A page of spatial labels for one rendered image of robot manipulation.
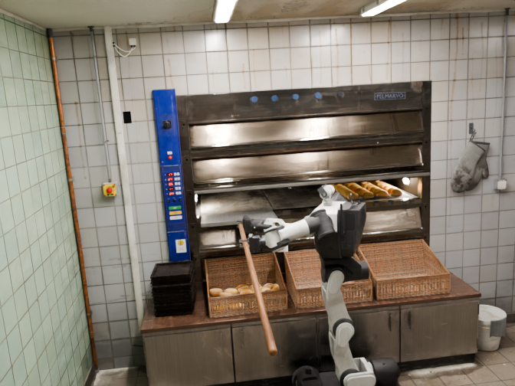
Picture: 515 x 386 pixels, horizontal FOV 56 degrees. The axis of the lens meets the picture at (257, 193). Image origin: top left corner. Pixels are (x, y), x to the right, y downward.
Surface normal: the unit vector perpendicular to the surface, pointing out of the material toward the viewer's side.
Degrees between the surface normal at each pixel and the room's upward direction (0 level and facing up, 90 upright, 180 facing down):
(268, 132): 70
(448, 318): 92
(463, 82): 90
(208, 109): 90
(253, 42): 90
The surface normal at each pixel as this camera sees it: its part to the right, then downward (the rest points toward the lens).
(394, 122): 0.09, -0.15
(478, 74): 0.11, 0.19
